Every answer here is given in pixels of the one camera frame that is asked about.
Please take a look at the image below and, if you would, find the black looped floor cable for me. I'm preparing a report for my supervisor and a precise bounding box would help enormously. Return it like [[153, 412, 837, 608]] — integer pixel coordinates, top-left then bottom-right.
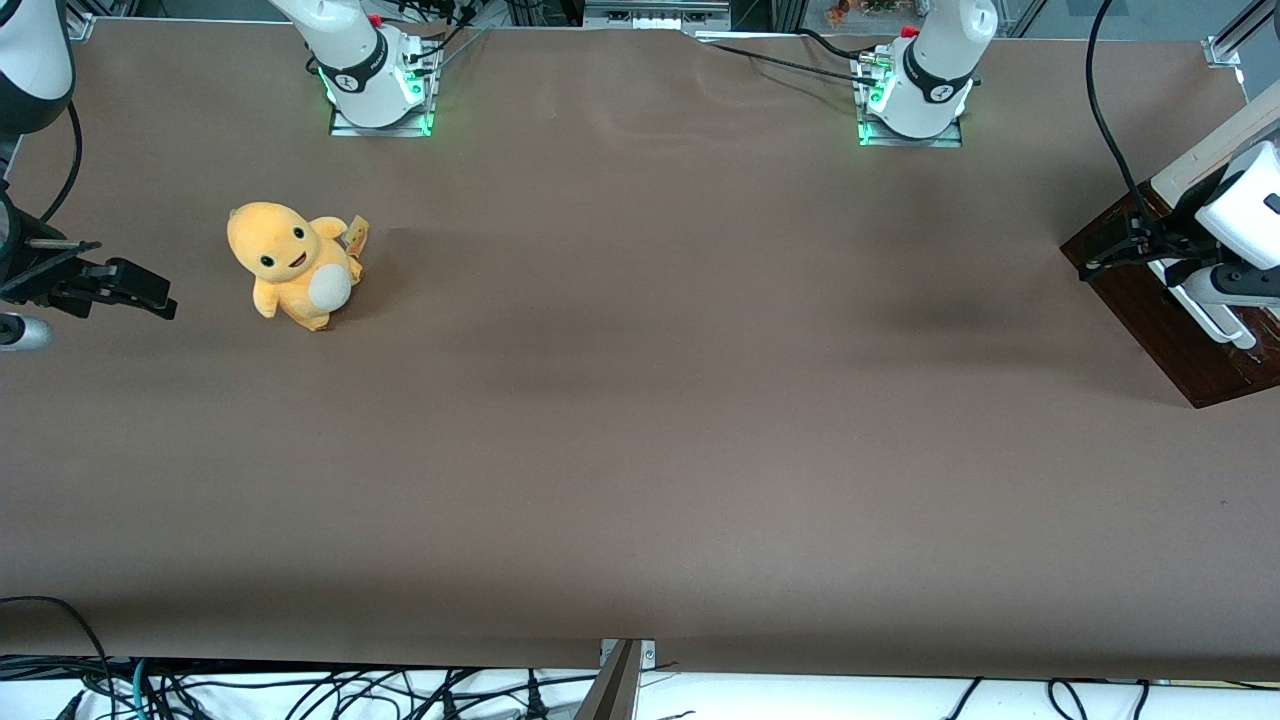
[[0, 595, 119, 720]]

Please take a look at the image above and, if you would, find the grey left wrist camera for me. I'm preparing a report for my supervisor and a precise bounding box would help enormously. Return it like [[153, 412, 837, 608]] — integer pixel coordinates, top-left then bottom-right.
[[1185, 262, 1280, 307]]

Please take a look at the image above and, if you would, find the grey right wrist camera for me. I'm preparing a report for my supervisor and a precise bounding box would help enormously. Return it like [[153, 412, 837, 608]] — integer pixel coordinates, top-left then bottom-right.
[[0, 313, 54, 353]]

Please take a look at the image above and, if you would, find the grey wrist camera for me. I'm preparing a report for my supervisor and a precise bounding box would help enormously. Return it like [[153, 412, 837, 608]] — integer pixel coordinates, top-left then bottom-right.
[[1185, 262, 1280, 307], [0, 313, 54, 353]]

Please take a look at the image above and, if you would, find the black cable to left gripper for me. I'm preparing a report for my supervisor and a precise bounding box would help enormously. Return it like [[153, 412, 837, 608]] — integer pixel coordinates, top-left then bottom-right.
[[1084, 0, 1153, 223]]

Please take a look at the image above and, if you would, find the metal table bracket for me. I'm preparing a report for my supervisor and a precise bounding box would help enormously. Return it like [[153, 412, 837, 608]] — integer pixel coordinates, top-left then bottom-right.
[[574, 638, 658, 720]]

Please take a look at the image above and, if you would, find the aluminium frame profile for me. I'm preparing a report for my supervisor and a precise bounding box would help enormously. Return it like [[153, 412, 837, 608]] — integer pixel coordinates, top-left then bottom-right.
[[1203, 0, 1280, 71]]

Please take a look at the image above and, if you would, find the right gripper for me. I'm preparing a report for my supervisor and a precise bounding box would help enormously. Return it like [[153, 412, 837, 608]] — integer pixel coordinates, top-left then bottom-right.
[[0, 190, 179, 322]]

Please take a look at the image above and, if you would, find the metal base plate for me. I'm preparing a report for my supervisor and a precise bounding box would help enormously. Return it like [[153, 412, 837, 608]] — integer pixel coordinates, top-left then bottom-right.
[[856, 48, 965, 149], [328, 40, 441, 138]]

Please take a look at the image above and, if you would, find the dark wood drawer with notch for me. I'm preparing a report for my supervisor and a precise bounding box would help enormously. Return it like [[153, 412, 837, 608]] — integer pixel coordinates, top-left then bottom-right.
[[1062, 215, 1280, 409]]

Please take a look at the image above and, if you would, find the white plastic drawer handle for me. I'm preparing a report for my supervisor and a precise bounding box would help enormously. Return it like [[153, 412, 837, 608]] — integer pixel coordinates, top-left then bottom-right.
[[1150, 258, 1258, 351]]

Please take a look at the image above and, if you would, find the black cable to gripper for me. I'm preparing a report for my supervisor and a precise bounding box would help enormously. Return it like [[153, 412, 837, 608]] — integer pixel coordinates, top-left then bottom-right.
[[38, 100, 84, 227], [1084, 0, 1153, 223]]

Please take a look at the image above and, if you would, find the yellow plush toy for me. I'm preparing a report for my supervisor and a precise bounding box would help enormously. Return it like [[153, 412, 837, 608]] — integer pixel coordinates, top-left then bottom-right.
[[226, 201, 370, 333]]

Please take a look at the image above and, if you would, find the black cable at arm base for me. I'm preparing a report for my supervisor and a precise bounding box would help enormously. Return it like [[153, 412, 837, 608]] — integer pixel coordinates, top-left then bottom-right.
[[700, 28, 886, 89]]

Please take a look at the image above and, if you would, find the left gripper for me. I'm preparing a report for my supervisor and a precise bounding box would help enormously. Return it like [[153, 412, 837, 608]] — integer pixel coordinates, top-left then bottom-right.
[[1078, 140, 1280, 282]]

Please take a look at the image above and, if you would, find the grey equipment box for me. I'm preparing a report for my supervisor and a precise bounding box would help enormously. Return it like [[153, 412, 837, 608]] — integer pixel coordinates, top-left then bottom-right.
[[583, 0, 733, 33]]

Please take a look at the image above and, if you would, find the dark wood drawer cabinet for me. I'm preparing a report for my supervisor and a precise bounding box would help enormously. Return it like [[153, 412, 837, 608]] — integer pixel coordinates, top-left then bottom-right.
[[1060, 80, 1280, 411]]

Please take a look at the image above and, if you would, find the black cable to right gripper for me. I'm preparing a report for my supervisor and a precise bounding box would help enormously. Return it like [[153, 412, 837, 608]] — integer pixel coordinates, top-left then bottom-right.
[[38, 100, 84, 227]]

